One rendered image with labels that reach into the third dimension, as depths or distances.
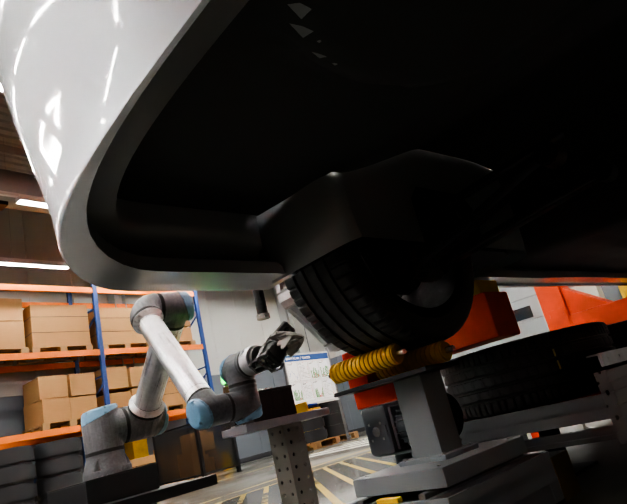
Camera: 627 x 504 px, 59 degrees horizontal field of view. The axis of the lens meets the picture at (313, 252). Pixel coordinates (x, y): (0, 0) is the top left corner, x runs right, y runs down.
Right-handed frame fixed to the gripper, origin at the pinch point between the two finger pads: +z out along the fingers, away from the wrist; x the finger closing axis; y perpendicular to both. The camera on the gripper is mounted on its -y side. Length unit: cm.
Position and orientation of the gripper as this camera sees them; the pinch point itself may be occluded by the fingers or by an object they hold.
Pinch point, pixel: (301, 335)
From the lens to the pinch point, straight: 164.6
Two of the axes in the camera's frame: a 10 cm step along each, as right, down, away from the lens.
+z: 6.5, -3.7, -6.6
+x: -6.8, -6.8, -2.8
